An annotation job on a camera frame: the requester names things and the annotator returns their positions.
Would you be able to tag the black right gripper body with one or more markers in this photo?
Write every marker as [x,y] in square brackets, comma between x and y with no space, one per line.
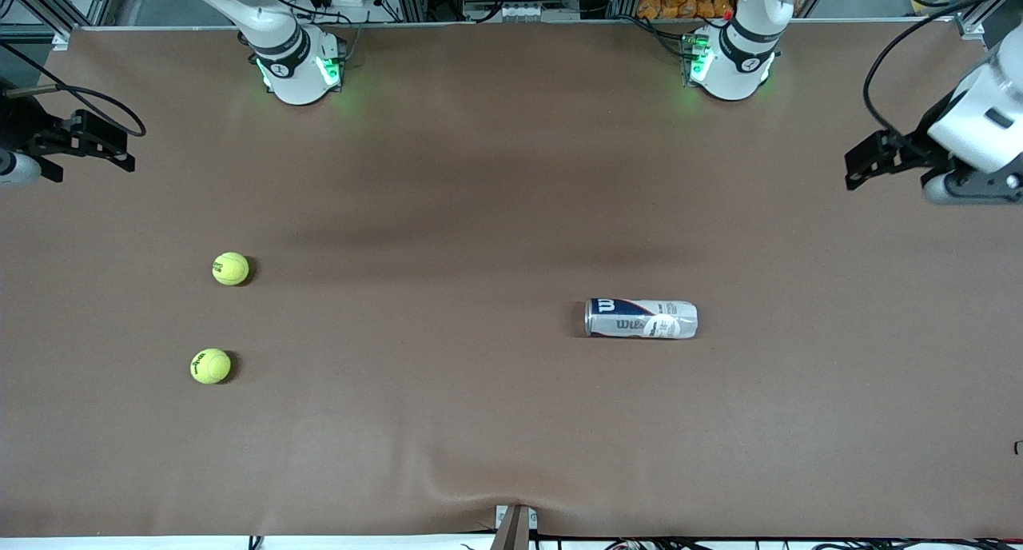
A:
[22,129]

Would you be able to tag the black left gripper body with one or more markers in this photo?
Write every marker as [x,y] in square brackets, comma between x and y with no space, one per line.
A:
[929,129]

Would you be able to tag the yellow tennis ball block print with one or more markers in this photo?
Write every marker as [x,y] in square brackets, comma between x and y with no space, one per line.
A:
[230,269]

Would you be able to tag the yellow tennis ball script print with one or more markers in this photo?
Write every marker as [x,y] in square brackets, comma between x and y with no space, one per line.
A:
[210,366]

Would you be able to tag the silver tennis ball can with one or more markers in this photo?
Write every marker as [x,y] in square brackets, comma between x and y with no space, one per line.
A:
[639,318]

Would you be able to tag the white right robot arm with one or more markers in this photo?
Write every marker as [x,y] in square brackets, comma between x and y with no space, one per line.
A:
[296,78]

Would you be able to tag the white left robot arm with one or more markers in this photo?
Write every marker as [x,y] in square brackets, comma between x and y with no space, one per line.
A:
[735,70]

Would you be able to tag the brown table mat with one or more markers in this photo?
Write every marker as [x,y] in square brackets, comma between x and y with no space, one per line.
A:
[511,174]

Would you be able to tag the aluminium frame profile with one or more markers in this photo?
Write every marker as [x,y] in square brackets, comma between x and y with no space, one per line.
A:
[60,38]
[971,29]

